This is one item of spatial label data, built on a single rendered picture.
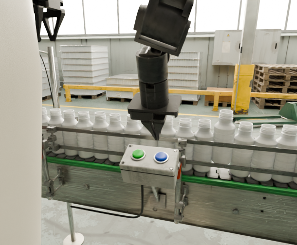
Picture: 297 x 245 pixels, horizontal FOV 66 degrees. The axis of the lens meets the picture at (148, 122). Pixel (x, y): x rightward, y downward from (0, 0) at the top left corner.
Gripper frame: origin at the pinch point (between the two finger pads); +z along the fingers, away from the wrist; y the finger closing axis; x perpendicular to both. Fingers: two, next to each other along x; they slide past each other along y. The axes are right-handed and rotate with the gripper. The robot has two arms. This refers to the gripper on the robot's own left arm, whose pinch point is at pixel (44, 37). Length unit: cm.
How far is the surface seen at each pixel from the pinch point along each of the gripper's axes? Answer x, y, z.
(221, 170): 48, -15, 40
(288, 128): 64, -14, 23
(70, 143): -4.2, -11.8, 34.8
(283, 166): 64, -12, 34
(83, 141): 1.2, -11.4, 33.1
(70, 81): -354, -541, 95
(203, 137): 41, -12, 28
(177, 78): -38, -544, 77
